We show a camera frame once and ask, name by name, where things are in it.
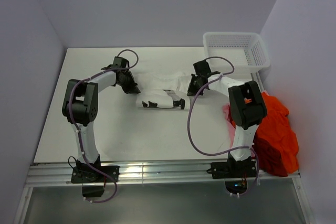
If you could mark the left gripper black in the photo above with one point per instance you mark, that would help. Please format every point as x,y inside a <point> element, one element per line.
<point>132,89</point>

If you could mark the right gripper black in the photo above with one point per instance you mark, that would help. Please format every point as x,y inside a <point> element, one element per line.
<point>192,91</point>

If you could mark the white t shirt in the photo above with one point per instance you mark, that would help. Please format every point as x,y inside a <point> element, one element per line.
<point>151,86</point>

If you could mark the white plastic basket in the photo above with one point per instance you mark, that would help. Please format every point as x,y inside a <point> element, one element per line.
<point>246,51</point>

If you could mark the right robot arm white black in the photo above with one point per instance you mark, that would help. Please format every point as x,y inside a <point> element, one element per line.
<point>246,105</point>

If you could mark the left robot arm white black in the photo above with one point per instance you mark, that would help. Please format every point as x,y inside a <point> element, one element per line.
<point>80,107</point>

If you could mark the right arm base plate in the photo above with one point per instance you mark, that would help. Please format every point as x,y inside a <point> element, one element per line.
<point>233,169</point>

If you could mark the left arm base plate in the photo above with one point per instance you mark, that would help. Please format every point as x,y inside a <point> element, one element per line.
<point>105,172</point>

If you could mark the aluminium rail frame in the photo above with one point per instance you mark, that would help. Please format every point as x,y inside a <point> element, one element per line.
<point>162,179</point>

